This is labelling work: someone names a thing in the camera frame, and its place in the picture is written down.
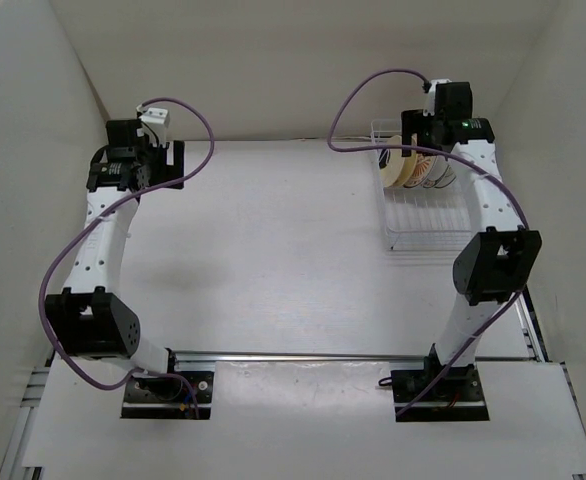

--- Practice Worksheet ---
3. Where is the cream plate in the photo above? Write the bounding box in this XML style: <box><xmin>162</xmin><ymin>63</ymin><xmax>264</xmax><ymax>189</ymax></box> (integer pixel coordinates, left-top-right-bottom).
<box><xmin>394</xmin><ymin>153</ymin><xmax>417</xmax><ymax>187</ymax></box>
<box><xmin>378</xmin><ymin>135</ymin><xmax>404</xmax><ymax>188</ymax></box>

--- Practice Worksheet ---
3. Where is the orange sunburst plate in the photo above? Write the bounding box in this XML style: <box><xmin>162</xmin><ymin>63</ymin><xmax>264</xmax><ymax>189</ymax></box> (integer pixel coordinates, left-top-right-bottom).
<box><xmin>404</xmin><ymin>153</ymin><xmax>438</xmax><ymax>188</ymax></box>

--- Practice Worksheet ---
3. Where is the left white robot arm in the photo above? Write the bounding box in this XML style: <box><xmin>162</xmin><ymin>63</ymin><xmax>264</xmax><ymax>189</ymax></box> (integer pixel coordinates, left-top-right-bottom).
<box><xmin>44</xmin><ymin>108</ymin><xmax>184</xmax><ymax>400</ymax></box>

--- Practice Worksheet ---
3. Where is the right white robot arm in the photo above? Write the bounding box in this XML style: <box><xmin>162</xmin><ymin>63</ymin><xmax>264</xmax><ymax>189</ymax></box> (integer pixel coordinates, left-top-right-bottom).
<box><xmin>401</xmin><ymin>79</ymin><xmax>542</xmax><ymax>400</ymax></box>

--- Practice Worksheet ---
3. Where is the green rim text plate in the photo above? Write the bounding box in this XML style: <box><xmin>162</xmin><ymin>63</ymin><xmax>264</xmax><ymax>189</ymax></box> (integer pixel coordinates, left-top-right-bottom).
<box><xmin>422</xmin><ymin>156</ymin><xmax>448</xmax><ymax>189</ymax></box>

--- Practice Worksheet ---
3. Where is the rear green rim plate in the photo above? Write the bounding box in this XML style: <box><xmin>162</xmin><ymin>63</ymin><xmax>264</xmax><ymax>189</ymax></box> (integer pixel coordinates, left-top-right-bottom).
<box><xmin>436</xmin><ymin>164</ymin><xmax>456</xmax><ymax>189</ymax></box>

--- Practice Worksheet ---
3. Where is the white front board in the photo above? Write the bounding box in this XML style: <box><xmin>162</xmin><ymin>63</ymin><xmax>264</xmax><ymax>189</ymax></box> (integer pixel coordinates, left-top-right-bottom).
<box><xmin>24</xmin><ymin>362</ymin><xmax>586</xmax><ymax>479</ymax></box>

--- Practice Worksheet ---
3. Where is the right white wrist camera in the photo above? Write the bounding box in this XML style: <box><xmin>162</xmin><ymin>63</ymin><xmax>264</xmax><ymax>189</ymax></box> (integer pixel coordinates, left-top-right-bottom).
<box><xmin>422</xmin><ymin>79</ymin><xmax>451</xmax><ymax>116</ymax></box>

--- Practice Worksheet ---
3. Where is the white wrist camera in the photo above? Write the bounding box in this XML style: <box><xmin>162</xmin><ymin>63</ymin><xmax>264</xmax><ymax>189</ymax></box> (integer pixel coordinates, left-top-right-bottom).
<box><xmin>136</xmin><ymin>104</ymin><xmax>170</xmax><ymax>145</ymax></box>
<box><xmin>422</xmin><ymin>79</ymin><xmax>451</xmax><ymax>116</ymax></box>

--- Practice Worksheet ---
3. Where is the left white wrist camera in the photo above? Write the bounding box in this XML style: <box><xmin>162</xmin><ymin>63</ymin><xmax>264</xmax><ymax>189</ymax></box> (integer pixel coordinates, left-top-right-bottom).
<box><xmin>136</xmin><ymin>104</ymin><xmax>170</xmax><ymax>145</ymax></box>

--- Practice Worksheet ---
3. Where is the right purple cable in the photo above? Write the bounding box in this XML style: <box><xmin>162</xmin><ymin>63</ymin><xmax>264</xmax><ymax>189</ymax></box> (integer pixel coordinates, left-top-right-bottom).
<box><xmin>326</xmin><ymin>67</ymin><xmax>531</xmax><ymax>416</ymax></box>

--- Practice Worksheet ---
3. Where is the purple cable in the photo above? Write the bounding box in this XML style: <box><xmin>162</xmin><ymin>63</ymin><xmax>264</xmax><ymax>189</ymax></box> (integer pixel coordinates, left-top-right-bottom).
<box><xmin>326</xmin><ymin>67</ymin><xmax>531</xmax><ymax>416</ymax></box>
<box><xmin>38</xmin><ymin>97</ymin><xmax>216</xmax><ymax>390</ymax></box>

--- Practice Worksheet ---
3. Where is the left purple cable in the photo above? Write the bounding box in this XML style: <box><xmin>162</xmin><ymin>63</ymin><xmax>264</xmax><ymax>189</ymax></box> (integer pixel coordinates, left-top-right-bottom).
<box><xmin>38</xmin><ymin>97</ymin><xmax>216</xmax><ymax>390</ymax></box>

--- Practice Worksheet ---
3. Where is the white wire dish rack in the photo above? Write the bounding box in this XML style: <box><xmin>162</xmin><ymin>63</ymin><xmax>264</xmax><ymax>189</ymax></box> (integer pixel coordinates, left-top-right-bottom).
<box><xmin>371</xmin><ymin>117</ymin><xmax>477</xmax><ymax>253</ymax></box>

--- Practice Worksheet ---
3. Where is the aluminium rail bar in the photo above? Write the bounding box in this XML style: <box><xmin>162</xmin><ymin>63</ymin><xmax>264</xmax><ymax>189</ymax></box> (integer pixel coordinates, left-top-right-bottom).
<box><xmin>170</xmin><ymin>349</ymin><xmax>537</xmax><ymax>364</ymax></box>

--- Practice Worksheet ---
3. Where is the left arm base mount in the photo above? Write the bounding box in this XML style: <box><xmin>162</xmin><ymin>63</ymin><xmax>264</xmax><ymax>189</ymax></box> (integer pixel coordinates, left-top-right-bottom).
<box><xmin>120</xmin><ymin>361</ymin><xmax>215</xmax><ymax>421</ymax></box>

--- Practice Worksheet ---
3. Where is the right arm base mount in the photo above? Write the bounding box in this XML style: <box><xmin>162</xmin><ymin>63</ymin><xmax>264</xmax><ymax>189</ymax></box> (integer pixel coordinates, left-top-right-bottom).
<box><xmin>378</xmin><ymin>366</ymin><xmax>490</xmax><ymax>423</ymax></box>

